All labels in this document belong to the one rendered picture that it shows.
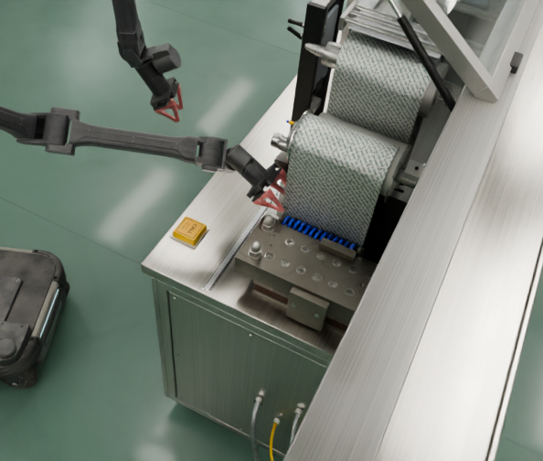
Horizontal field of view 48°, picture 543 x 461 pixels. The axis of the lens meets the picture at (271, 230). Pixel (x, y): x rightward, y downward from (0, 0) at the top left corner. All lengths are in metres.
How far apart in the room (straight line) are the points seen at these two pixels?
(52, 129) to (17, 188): 1.68
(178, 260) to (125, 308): 1.03
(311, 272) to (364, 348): 0.84
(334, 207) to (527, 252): 0.55
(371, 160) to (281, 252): 0.34
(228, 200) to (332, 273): 0.46
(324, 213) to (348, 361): 0.92
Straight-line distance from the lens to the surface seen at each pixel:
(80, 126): 1.58
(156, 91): 1.83
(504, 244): 1.16
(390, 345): 0.71
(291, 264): 1.54
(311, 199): 1.56
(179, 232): 1.72
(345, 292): 1.51
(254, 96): 3.70
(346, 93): 1.63
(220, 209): 1.82
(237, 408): 2.13
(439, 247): 0.82
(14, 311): 2.49
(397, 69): 1.58
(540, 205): 1.27
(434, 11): 1.03
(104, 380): 2.54
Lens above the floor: 2.25
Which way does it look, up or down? 50 degrees down
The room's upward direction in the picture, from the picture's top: 7 degrees clockwise
